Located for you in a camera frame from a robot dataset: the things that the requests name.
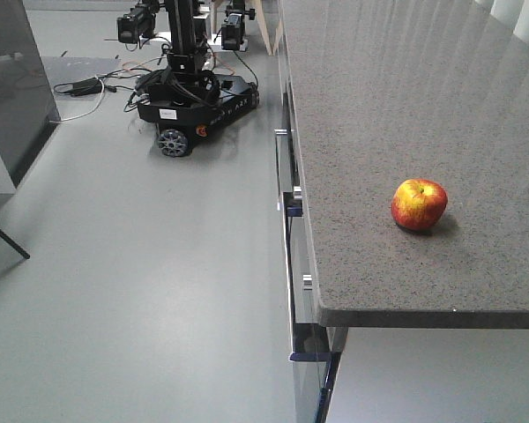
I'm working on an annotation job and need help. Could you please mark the red yellow apple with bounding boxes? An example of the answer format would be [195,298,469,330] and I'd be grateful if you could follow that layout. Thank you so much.
[391,178,448,232]

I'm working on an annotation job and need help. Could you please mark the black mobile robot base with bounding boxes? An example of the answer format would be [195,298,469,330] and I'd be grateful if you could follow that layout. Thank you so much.
[116,1,259,157]

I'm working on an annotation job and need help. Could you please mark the wooden easel legs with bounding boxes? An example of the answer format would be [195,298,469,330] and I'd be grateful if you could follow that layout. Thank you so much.
[210,0,284,56]

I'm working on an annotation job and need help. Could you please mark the grey stone kitchen counter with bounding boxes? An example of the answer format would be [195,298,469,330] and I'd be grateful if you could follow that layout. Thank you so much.
[274,0,529,423]

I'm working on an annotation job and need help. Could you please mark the dark grey cabinet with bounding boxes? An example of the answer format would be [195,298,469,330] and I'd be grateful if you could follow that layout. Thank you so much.
[0,1,59,194]

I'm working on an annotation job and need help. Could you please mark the white cable on floor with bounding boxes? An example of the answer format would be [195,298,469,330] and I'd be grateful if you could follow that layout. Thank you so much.
[48,74,106,124]

